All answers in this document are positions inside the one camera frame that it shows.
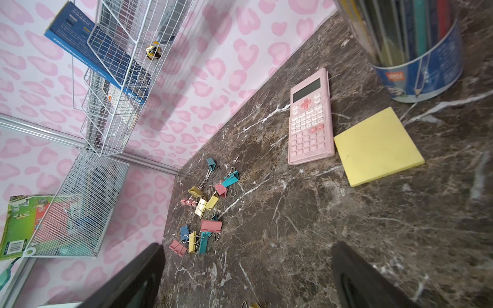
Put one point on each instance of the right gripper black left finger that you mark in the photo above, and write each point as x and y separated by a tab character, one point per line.
136	285

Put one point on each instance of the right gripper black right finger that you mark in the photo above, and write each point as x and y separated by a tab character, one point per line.
358	284

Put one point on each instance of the pink binder clip left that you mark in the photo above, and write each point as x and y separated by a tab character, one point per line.
178	248

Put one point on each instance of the pink binder clip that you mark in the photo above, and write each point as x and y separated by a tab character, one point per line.
178	248
211	226

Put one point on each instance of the blue binder clip centre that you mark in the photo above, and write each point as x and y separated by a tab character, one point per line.
184	234

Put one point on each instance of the pink binder clip right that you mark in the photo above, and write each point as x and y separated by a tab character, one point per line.
211	226

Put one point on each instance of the yellow binder clip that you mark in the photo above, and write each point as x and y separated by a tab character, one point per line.
212	202

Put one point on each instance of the teal binder clip far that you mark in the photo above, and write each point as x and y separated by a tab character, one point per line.
211	164

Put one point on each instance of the white mesh side basket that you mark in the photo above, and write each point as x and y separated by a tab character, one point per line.
76	222

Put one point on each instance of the green red snack bag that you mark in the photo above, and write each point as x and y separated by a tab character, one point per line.
23	217

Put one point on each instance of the yellow sticky note pad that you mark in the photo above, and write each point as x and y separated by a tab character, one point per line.
377	147

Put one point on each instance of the pink calculator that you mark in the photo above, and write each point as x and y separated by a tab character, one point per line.
310	134

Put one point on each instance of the pencil jar blue lid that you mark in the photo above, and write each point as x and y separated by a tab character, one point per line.
415	47

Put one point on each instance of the blue book in shelf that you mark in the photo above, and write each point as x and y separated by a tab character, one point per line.
77	34

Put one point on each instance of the white wire wall shelf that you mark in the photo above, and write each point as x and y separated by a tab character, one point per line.
132	40

